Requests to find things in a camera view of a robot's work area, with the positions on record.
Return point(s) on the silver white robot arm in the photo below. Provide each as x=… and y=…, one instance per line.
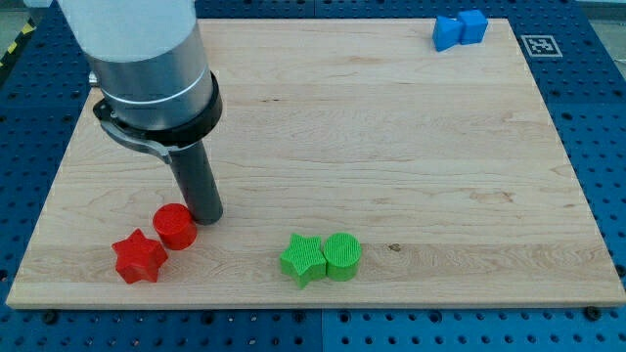
x=160, y=96

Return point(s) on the green star block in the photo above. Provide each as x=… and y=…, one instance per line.
x=303, y=260

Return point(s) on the red star block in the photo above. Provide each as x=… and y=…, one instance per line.
x=139, y=258

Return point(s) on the light wooden board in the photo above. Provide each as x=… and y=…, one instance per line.
x=445, y=166

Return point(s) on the green cylinder block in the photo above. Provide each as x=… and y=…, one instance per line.
x=343, y=254

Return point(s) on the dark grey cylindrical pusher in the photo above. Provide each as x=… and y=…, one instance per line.
x=192, y=171

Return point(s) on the red cylinder block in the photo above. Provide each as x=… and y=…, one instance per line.
x=175, y=226

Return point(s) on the blue triangular block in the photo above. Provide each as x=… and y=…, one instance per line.
x=446, y=33

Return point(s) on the blue cube block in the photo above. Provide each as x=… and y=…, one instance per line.
x=474, y=26

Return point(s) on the white fiducial marker tag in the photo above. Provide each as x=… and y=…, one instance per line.
x=541, y=46

